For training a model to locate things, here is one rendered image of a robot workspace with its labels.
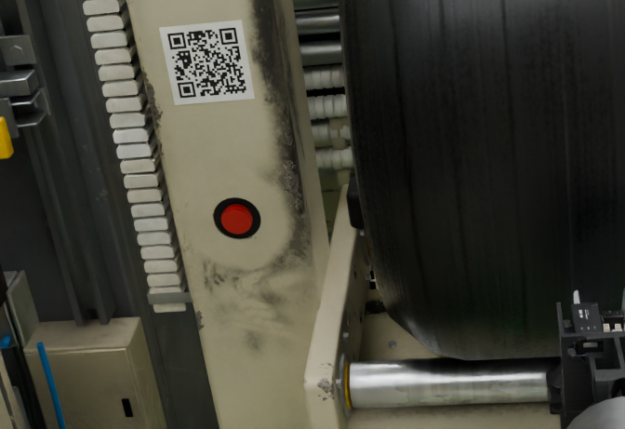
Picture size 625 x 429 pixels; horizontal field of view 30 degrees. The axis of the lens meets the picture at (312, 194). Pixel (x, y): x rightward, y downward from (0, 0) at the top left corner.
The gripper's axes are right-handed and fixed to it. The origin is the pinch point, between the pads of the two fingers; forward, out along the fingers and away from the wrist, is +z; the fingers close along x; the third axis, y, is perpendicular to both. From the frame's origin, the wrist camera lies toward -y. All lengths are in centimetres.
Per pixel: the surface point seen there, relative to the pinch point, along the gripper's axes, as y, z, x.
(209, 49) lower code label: 21.8, 16.3, 31.5
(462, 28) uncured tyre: 25.6, -2.3, 8.5
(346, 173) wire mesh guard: -6, 61, 27
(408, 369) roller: -10.1, 14.1, 16.8
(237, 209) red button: 5.8, 17.9, 31.7
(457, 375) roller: -10.6, 13.5, 12.3
